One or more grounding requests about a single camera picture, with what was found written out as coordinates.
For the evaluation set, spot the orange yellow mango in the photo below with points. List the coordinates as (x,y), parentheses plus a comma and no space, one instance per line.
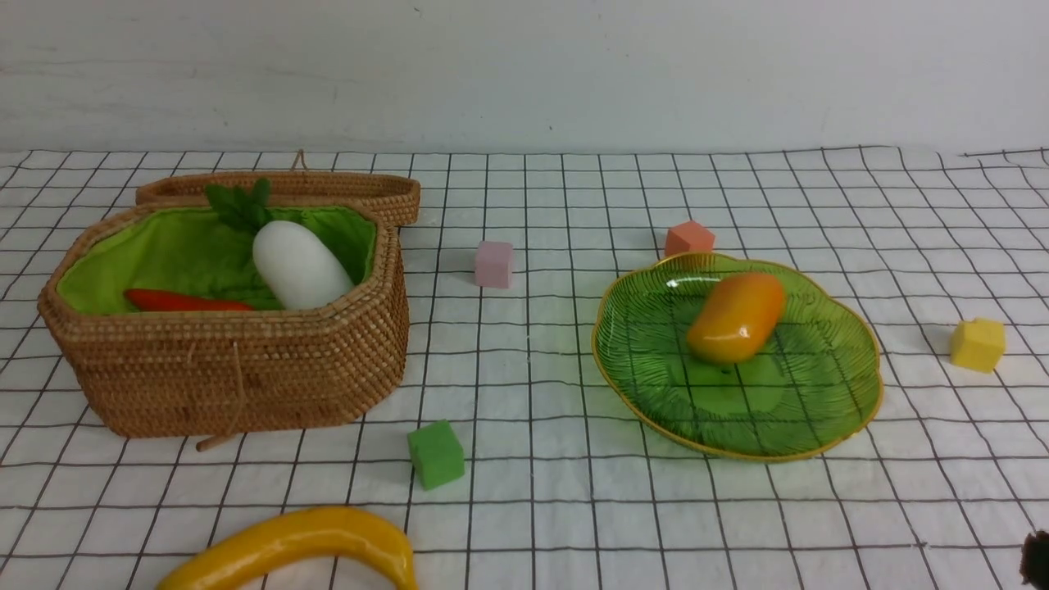
(738,317)

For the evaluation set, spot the dark purple mangosteen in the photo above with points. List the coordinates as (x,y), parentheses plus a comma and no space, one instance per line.
(1034,560)

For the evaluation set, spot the pink foam cube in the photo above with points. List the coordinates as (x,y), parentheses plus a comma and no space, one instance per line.
(494,261)

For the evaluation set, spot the yellow banana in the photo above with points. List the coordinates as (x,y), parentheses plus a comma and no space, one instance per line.
(341,531)

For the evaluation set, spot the woven rattan basket lid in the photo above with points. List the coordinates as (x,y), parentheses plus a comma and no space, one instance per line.
(395,200)

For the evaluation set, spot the orange carrot with leaves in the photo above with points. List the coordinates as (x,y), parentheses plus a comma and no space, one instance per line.
(146,300)

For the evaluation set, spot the woven rattan basket green lining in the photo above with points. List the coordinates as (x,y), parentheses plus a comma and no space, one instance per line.
(184,374)

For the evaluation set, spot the green foam cube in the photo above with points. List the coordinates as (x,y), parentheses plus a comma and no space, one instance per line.
(436,454)

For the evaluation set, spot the green glass leaf plate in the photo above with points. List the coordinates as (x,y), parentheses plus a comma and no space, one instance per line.
(815,383)

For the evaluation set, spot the orange foam cube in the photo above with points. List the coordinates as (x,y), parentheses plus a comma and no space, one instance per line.
(689,236)

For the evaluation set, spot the black white checkered tablecloth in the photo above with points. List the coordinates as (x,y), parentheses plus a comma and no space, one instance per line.
(563,488)

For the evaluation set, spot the white radish with leaves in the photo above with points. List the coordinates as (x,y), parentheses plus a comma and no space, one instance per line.
(295,264)

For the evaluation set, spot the yellow foam cube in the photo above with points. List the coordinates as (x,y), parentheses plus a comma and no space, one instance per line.
(977,344)

